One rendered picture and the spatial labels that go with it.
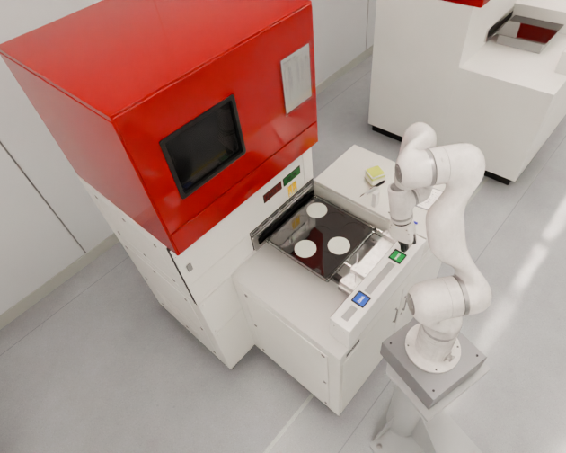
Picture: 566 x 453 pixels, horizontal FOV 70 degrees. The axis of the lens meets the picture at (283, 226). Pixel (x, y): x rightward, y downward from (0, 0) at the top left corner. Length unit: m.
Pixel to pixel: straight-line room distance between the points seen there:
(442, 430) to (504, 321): 0.80
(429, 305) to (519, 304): 1.77
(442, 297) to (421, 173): 0.36
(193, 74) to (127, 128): 0.25
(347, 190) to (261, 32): 0.90
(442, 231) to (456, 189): 0.12
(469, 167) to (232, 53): 0.75
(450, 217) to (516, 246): 2.09
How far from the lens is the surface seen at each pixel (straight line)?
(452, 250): 1.20
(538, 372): 2.79
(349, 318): 1.60
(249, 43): 1.38
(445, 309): 1.25
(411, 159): 1.11
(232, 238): 1.77
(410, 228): 1.64
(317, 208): 2.01
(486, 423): 2.58
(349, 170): 2.11
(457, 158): 1.14
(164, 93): 1.22
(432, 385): 1.58
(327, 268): 1.79
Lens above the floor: 2.37
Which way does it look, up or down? 49 degrees down
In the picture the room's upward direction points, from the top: 9 degrees counter-clockwise
